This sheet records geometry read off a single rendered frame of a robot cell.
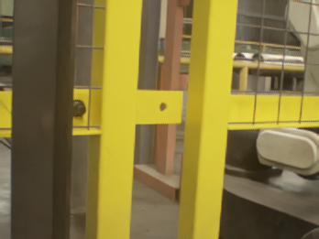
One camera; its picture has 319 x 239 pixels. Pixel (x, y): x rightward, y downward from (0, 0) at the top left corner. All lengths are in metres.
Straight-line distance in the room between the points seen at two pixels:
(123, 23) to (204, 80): 0.15
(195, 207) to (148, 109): 0.17
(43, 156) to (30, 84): 0.06
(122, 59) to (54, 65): 0.20
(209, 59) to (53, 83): 0.32
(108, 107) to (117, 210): 0.14
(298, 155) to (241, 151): 0.21
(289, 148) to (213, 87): 0.53
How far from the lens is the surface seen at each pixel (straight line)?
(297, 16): 1.15
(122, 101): 0.58
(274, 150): 1.18
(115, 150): 0.58
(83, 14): 1.35
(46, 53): 0.38
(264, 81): 8.77
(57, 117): 0.38
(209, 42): 0.64
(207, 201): 0.69
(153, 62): 1.84
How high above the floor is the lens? 0.49
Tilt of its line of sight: 8 degrees down
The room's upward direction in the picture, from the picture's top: 3 degrees clockwise
